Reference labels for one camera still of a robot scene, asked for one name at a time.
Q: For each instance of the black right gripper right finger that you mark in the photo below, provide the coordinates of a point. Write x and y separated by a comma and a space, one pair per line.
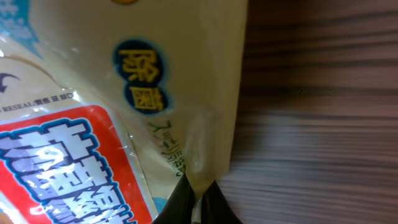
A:
215, 209

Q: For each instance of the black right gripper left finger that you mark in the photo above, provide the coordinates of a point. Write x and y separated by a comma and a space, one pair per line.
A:
179, 207

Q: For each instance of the white orange snack bag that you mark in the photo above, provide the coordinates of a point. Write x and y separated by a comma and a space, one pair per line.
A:
105, 104

